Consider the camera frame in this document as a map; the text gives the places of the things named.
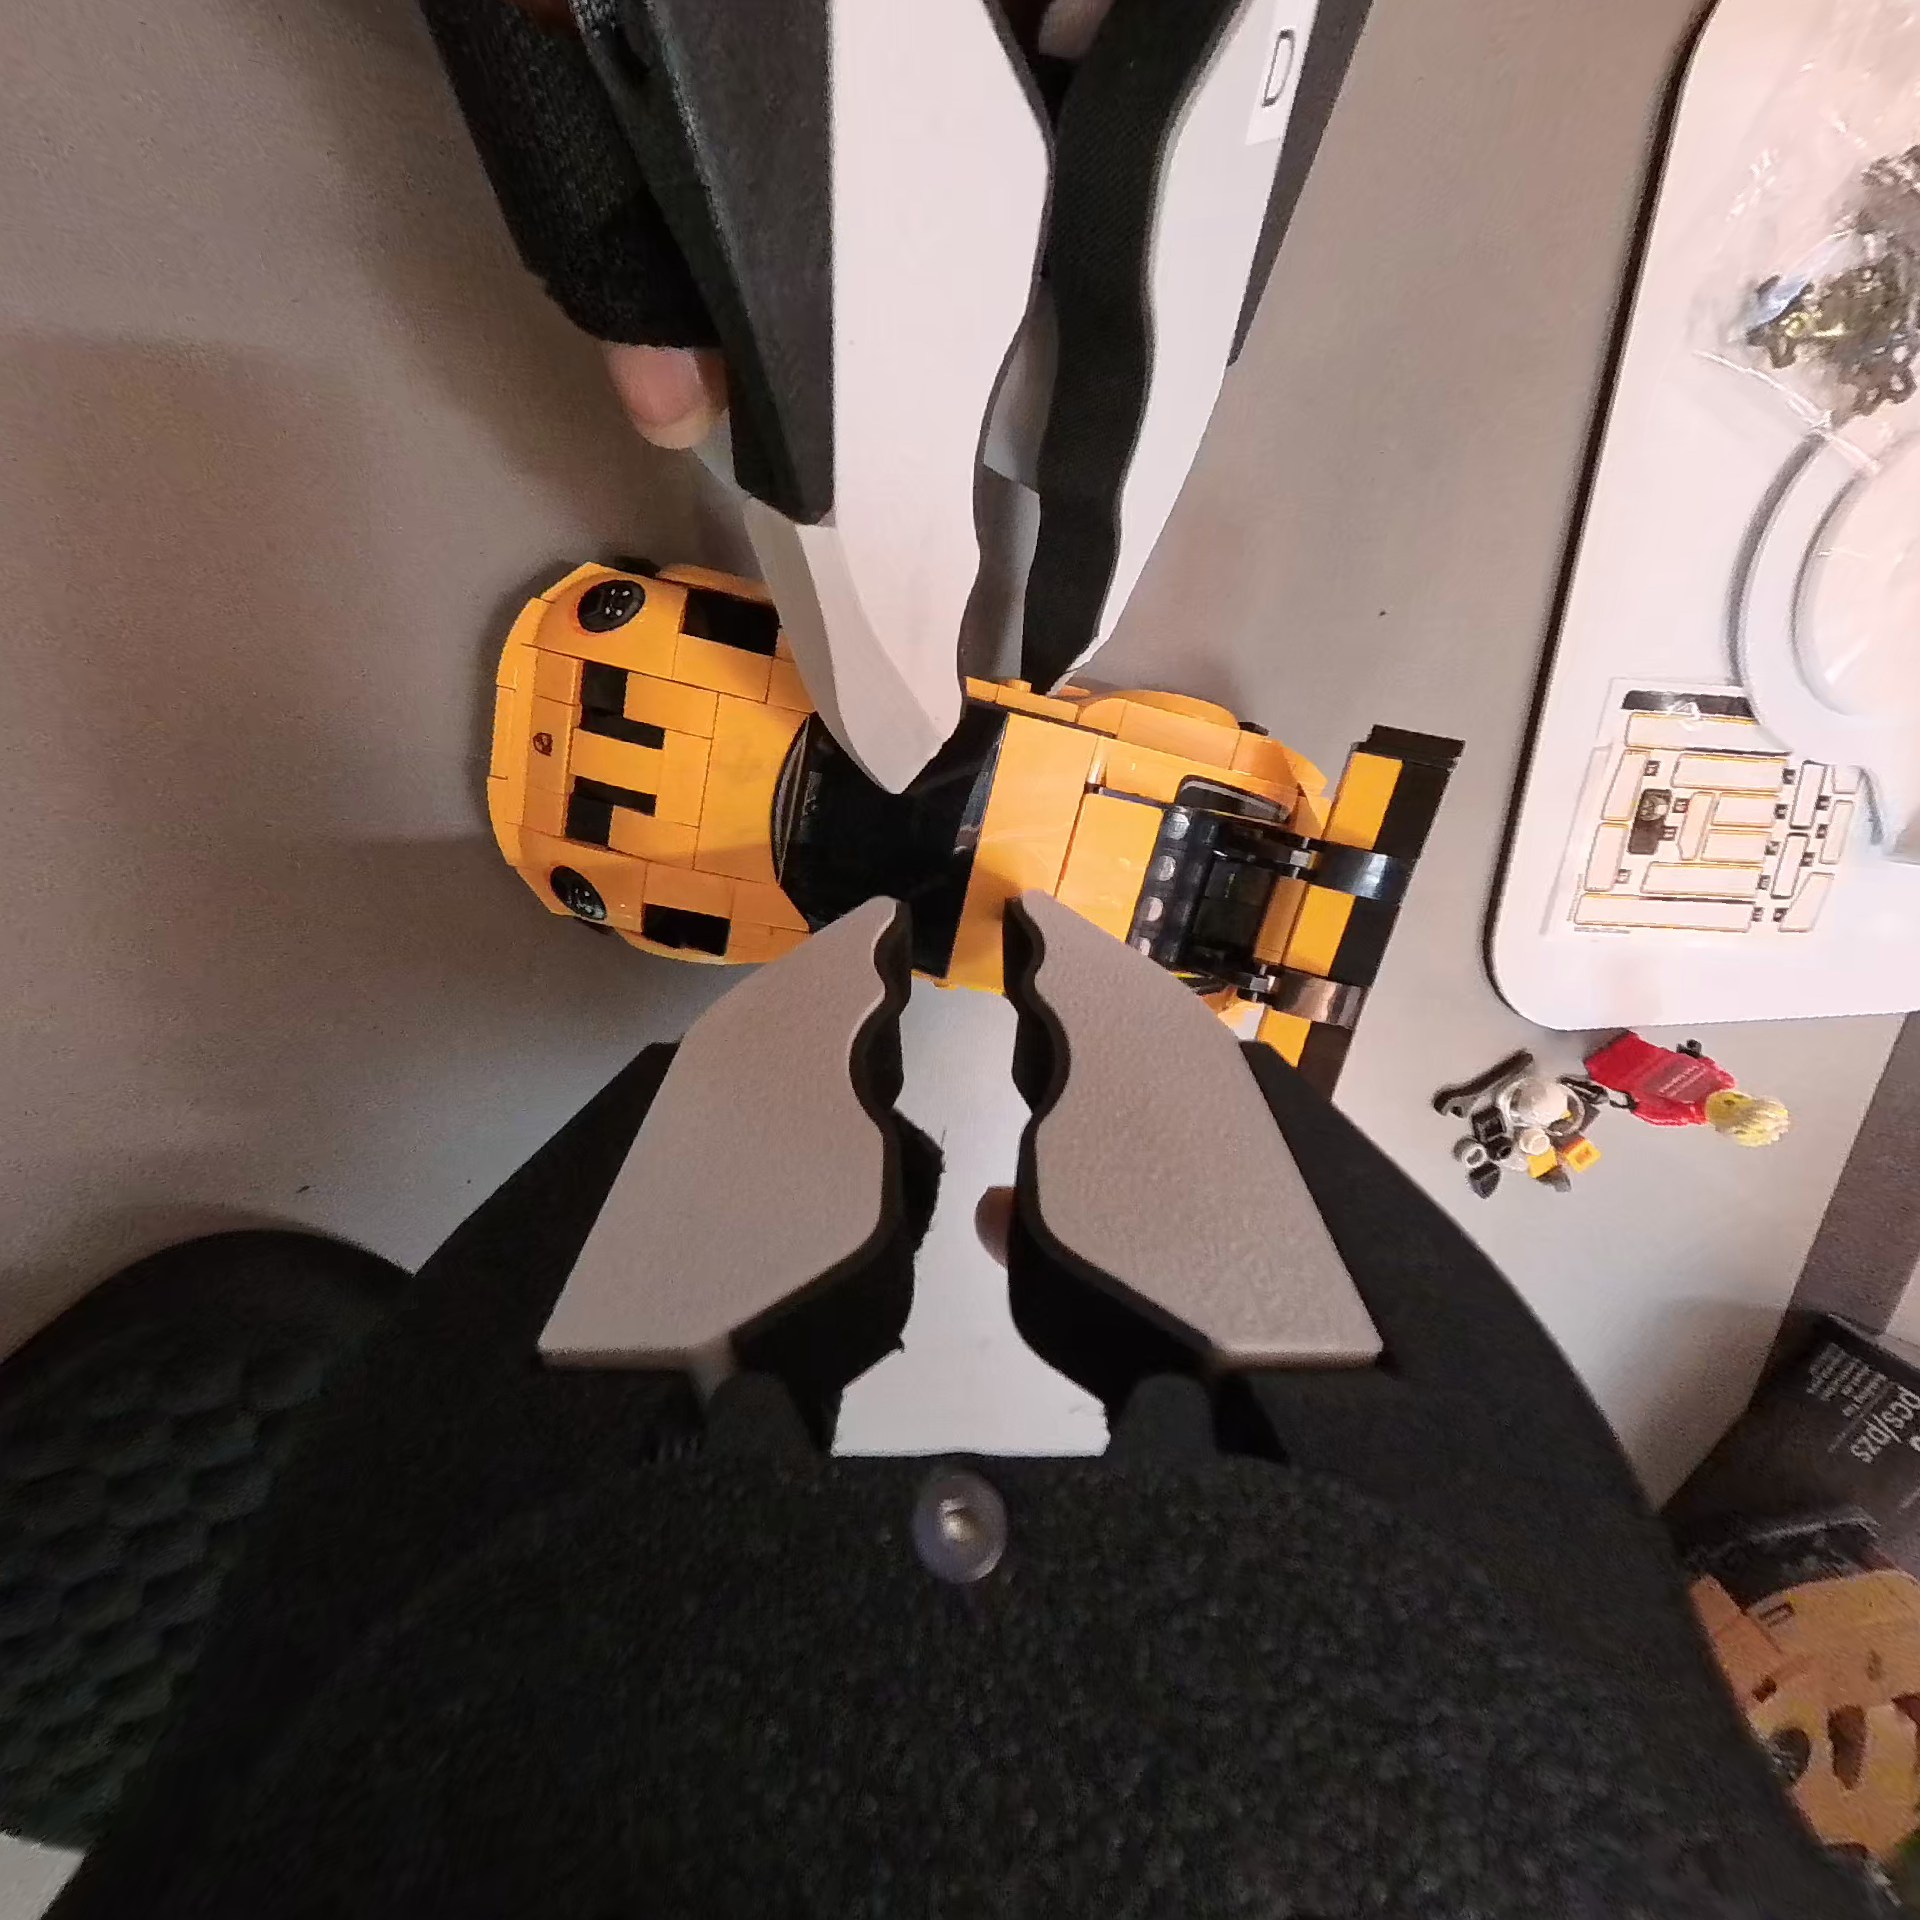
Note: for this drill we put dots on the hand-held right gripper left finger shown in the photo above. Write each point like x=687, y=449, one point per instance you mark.
x=735, y=1184

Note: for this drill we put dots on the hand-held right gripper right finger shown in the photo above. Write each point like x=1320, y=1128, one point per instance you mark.
x=1185, y=1184

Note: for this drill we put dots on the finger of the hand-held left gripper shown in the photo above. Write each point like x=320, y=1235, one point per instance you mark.
x=914, y=375
x=1201, y=225

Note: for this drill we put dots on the dark transparent lego windshield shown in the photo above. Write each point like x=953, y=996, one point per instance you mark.
x=885, y=839

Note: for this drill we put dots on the yellow black lego spoiler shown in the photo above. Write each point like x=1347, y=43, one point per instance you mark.
x=1389, y=810

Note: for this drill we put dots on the yellow lego car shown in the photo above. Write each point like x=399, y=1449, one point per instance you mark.
x=662, y=751

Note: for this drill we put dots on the white book stand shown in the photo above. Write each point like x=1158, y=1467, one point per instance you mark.
x=1651, y=451

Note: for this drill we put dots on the white lego helmet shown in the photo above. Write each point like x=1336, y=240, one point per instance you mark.
x=1538, y=1106

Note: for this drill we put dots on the red lego minifigure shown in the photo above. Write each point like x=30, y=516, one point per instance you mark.
x=1665, y=1079

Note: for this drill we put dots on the plastic bag of lego parts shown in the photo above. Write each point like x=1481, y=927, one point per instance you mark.
x=1830, y=283

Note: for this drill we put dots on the lego sticker sheet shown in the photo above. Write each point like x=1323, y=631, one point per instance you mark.
x=1710, y=810

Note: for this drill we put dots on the lego set box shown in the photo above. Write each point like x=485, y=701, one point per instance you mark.
x=1830, y=1576

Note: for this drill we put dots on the person's left hand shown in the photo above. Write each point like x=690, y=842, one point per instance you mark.
x=667, y=388

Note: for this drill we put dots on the person's right hand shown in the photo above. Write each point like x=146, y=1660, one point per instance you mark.
x=993, y=1228

